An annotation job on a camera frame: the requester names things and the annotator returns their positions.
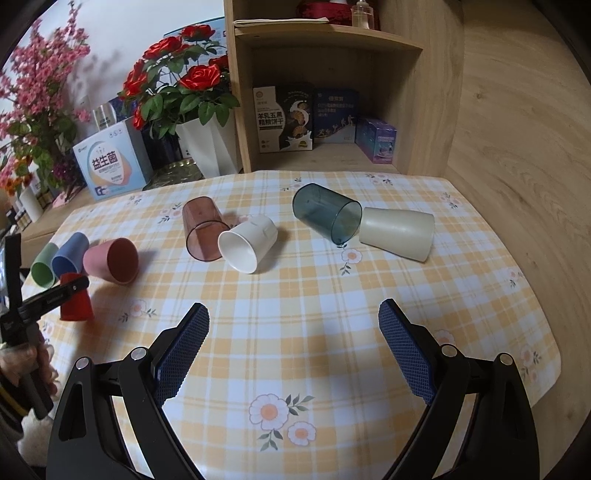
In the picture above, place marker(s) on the pink blossom branches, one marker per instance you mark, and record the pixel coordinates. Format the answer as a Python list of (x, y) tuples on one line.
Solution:
[(41, 92)]

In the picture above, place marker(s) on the silver box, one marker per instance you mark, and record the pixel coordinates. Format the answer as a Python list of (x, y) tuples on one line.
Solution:
[(104, 115)]

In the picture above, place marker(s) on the white cup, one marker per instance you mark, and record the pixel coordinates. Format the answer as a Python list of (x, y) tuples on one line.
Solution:
[(244, 249)]

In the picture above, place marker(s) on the blue printed box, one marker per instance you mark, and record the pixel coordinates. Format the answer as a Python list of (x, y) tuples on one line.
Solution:
[(334, 115)]

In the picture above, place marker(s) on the wooden shelf unit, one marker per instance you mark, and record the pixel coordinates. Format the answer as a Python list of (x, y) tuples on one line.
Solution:
[(323, 60)]

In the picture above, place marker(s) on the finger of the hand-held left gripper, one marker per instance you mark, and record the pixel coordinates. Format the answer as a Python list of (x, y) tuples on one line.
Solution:
[(51, 296)]

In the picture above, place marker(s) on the blue cup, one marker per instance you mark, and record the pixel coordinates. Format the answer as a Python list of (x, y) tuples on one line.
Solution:
[(69, 256)]

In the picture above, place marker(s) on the red round tin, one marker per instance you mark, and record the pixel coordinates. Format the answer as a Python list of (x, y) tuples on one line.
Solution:
[(323, 11)]

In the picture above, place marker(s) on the dark blue box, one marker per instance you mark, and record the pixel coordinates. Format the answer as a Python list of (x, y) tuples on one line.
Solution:
[(161, 150)]

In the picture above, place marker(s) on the dark teal transparent cup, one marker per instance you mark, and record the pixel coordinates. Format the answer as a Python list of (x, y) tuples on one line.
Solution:
[(318, 207)]

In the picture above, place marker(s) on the green gold patterned tin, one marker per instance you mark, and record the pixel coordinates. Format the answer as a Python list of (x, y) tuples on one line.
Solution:
[(171, 175)]

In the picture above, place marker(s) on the yellow plaid floral tablecloth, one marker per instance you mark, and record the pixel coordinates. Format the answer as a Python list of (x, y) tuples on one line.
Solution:
[(300, 300)]

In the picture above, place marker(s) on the white faceted vase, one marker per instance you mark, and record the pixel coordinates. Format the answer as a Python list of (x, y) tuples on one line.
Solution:
[(207, 147)]

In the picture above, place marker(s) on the person's left hand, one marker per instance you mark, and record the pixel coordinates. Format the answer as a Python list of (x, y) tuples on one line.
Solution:
[(46, 369)]

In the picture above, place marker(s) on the pink cup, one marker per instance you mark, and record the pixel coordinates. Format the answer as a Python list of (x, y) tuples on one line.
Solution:
[(111, 261)]

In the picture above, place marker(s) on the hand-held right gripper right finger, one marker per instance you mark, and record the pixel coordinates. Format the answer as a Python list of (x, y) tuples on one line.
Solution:
[(406, 355)]

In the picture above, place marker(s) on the beige cup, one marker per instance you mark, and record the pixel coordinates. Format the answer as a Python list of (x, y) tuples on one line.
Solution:
[(397, 233)]

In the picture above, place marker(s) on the red cup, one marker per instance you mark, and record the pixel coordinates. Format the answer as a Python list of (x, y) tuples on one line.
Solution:
[(76, 307)]

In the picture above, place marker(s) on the black and white biscuit box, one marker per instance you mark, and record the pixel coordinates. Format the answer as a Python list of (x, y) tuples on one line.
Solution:
[(277, 120)]

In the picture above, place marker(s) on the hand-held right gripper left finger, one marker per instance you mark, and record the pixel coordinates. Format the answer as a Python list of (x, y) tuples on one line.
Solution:
[(182, 355)]

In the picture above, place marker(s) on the orange flowers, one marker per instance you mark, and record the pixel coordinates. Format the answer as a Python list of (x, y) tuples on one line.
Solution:
[(14, 177)]

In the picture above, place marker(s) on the person's left forearm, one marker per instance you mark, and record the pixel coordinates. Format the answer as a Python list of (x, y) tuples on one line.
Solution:
[(34, 431)]

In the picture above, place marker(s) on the white and blue box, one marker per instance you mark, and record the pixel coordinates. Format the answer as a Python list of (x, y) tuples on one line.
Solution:
[(111, 161)]

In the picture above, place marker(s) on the green cup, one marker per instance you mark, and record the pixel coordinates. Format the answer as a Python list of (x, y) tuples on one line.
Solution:
[(44, 265)]

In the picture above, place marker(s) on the clear glass bottle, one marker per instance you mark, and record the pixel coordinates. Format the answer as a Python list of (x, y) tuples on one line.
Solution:
[(362, 16)]

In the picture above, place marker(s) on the purple box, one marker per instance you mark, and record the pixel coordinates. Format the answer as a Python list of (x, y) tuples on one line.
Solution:
[(376, 141)]

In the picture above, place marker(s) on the red rose bouquet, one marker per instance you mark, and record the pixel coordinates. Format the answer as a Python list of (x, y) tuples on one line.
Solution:
[(198, 78)]

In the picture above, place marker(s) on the stack of papers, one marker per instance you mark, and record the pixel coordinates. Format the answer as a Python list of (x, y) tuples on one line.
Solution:
[(277, 21)]

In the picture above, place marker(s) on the brown transparent cup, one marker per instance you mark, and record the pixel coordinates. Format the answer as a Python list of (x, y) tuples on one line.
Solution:
[(201, 221)]

